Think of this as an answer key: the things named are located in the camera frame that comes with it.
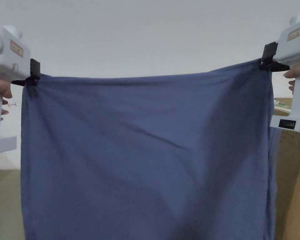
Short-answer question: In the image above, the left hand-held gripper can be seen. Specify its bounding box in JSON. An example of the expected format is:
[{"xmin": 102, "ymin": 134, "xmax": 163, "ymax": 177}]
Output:
[{"xmin": 0, "ymin": 21, "xmax": 41, "ymax": 155}]

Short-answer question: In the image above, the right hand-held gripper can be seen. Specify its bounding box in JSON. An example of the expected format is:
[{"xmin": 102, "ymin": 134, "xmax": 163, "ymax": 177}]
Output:
[{"xmin": 259, "ymin": 13, "xmax": 300, "ymax": 136}]

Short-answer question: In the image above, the dark blue garment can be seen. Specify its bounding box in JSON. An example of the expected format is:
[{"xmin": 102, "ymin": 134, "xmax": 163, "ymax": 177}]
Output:
[{"xmin": 20, "ymin": 58, "xmax": 282, "ymax": 240}]

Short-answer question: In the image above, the person's right hand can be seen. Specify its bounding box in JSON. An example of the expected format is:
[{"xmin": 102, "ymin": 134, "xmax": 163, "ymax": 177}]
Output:
[{"xmin": 282, "ymin": 67, "xmax": 300, "ymax": 93}]

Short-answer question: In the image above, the brown cardboard carton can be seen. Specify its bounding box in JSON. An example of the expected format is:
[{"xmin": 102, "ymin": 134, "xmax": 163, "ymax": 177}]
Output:
[{"xmin": 272, "ymin": 97, "xmax": 300, "ymax": 240}]

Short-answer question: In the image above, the bed with beige sheet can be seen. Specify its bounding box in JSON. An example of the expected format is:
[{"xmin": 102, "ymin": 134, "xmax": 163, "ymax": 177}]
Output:
[{"xmin": 0, "ymin": 169, "xmax": 26, "ymax": 240}]

